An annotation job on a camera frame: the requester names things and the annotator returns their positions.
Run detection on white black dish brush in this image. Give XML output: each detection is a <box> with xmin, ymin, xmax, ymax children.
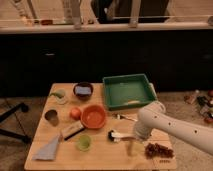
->
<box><xmin>108</xmin><ymin>130</ymin><xmax>134</xmax><ymax>142</ymax></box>

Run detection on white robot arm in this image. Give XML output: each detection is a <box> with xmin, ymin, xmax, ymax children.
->
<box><xmin>133</xmin><ymin>101</ymin><xmax>213</xmax><ymax>156</ymax></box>

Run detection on red orange bowl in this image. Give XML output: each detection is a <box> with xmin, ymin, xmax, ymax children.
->
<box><xmin>80</xmin><ymin>105</ymin><xmax>107</xmax><ymax>129</ymax></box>

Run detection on dark brown bowl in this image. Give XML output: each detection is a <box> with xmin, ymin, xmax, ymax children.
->
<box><xmin>73</xmin><ymin>82</ymin><xmax>93</xmax><ymax>100</ymax></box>

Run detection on bunch of red grapes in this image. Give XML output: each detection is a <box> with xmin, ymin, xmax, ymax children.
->
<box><xmin>145</xmin><ymin>143</ymin><xmax>174</xmax><ymax>158</ymax></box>

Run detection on silver fork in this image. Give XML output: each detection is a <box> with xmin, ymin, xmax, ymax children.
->
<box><xmin>114</xmin><ymin>114</ymin><xmax>137</xmax><ymax>122</ymax></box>

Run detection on yellow item in tray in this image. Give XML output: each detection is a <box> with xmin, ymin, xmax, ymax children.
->
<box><xmin>125</xmin><ymin>100</ymin><xmax>140</xmax><ymax>105</ymax></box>

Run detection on light green cup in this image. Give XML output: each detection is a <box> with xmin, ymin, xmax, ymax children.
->
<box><xmin>76</xmin><ymin>135</ymin><xmax>91</xmax><ymax>151</ymax></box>

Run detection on green plastic tray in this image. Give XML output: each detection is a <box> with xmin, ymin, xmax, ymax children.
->
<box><xmin>103</xmin><ymin>74</ymin><xmax>157</xmax><ymax>111</ymax></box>

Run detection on orange fruit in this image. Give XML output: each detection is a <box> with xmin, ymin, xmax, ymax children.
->
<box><xmin>70</xmin><ymin>107</ymin><xmax>82</xmax><ymax>120</ymax></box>

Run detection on blue sponge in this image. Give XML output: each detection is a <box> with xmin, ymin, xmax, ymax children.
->
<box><xmin>75</xmin><ymin>86</ymin><xmax>91</xmax><ymax>95</ymax></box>

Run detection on grey blue cloth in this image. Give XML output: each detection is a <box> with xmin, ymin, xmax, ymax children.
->
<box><xmin>32</xmin><ymin>135</ymin><xmax>60</xmax><ymax>161</ymax></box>

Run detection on grey metal cup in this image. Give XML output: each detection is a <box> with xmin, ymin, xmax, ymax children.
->
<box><xmin>44</xmin><ymin>109</ymin><xmax>59</xmax><ymax>126</ymax></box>

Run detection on green toy vegetable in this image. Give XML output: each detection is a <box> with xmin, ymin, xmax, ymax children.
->
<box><xmin>49</xmin><ymin>89</ymin><xmax>68</xmax><ymax>105</ymax></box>

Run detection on black chair base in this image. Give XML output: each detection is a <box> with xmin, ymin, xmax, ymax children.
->
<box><xmin>0</xmin><ymin>103</ymin><xmax>31</xmax><ymax>144</ymax></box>

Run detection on wooden block with black handle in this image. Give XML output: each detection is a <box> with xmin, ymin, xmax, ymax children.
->
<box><xmin>61</xmin><ymin>121</ymin><xmax>85</xmax><ymax>140</ymax></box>

